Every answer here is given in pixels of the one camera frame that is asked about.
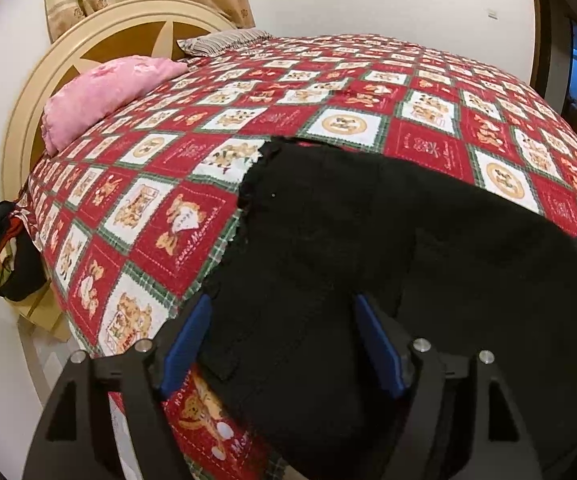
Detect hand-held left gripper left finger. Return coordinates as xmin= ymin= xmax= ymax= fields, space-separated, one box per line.
xmin=21 ymin=292 xmax=214 ymax=480

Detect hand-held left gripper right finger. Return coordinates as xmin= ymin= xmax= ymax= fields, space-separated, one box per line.
xmin=353 ymin=294 xmax=544 ymax=480

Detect black pants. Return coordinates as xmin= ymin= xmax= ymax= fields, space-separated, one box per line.
xmin=201 ymin=136 xmax=577 ymax=480

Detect cream bedside table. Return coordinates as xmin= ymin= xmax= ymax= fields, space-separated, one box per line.
xmin=16 ymin=280 xmax=72 ymax=343

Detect red printed patchwork blanket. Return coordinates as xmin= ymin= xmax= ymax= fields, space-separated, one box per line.
xmin=27 ymin=34 xmax=577 ymax=480

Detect pink pillow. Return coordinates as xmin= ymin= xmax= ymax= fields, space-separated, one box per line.
xmin=41 ymin=56 xmax=189 ymax=155

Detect cream wooden headboard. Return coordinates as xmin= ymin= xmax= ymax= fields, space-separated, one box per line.
xmin=1 ymin=0 xmax=239 ymax=201

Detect striped pillow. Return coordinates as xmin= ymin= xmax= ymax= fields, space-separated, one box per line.
xmin=176 ymin=29 xmax=274 ymax=58

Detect dark wooden door frame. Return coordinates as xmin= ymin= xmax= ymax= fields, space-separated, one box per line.
xmin=526 ymin=0 xmax=577 ymax=111

